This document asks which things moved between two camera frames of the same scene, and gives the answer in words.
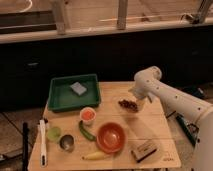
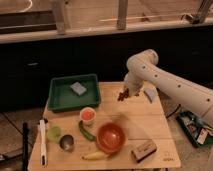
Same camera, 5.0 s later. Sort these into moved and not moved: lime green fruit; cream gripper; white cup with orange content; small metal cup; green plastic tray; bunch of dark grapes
Moved: bunch of dark grapes; cream gripper
Not moved: lime green fruit; small metal cup; green plastic tray; white cup with orange content
